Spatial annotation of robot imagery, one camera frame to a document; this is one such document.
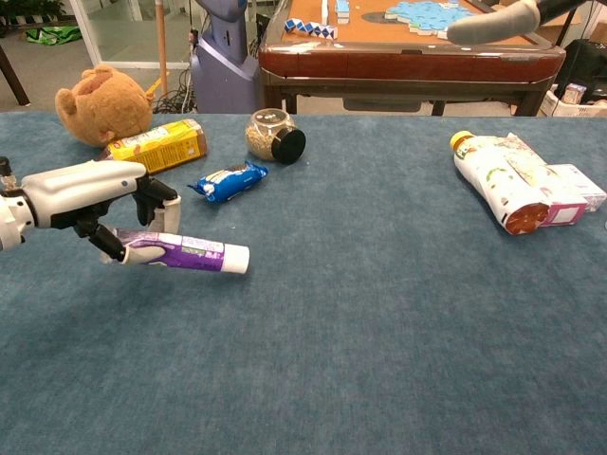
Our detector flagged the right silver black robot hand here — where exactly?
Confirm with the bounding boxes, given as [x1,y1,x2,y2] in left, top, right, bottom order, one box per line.
[446,0,584,45]

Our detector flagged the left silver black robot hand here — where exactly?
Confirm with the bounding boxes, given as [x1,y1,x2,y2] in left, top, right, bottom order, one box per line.
[21,159,184,266]

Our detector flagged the purple white tube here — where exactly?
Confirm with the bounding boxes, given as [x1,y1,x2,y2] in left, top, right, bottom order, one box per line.
[100,227,251,275]

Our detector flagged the cardboard box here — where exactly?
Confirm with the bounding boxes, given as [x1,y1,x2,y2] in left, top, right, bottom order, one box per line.
[492,0,582,45]

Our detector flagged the blue white puzzle pieces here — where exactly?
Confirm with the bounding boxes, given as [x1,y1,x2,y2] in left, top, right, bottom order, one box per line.
[383,0,489,42]

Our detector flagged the brown plush toy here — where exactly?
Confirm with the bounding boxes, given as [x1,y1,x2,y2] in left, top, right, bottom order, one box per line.
[54,64,156,148]

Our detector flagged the yellow label tea bottle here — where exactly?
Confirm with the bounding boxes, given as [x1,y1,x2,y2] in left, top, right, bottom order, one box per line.
[97,118,209,175]

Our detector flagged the black bag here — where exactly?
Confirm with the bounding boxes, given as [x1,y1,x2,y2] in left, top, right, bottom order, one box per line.
[554,39,607,103]

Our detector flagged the brown mahjong table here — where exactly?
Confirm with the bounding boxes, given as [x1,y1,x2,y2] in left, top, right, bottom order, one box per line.
[258,0,568,118]

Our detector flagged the white plastic basket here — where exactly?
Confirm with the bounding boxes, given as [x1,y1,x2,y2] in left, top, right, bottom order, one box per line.
[540,89,607,118]

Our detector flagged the dark wooden furniture leg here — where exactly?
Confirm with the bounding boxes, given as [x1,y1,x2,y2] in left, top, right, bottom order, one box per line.
[0,45,30,106]

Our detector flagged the blue cookie packet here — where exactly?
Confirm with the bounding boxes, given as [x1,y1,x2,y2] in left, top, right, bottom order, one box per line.
[187,160,269,204]

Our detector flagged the white label juice bottle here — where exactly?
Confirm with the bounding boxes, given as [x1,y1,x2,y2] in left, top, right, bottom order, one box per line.
[449,130,551,236]

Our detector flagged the green bag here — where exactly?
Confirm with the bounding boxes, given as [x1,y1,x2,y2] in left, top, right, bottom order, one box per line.
[26,26,83,46]

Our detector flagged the wooden pole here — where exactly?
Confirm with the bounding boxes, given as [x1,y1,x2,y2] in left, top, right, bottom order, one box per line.
[155,0,170,96]

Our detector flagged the small white purple box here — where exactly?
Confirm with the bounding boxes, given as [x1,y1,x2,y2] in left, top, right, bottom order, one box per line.
[544,163,607,213]

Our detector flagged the green potted plant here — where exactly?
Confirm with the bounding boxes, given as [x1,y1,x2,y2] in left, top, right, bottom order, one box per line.
[0,0,65,25]

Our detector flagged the blue white snake cube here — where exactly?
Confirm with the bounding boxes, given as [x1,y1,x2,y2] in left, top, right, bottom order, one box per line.
[283,17,339,40]

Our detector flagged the round glass jar black lid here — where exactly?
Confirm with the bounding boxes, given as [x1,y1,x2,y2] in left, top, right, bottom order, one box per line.
[244,108,307,166]

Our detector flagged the blue grey machine base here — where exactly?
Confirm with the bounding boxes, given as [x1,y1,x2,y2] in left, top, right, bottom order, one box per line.
[190,0,261,115]

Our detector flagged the pink white carton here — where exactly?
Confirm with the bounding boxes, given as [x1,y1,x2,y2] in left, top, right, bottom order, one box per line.
[492,132,589,228]

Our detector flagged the blue felt table mat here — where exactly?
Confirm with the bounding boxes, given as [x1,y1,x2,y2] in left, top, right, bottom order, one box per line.
[0,112,607,455]

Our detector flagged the black cable bundle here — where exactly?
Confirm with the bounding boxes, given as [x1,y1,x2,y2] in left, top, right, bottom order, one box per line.
[154,70,195,115]

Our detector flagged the white door frame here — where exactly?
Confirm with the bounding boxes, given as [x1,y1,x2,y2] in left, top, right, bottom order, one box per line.
[70,0,191,70]

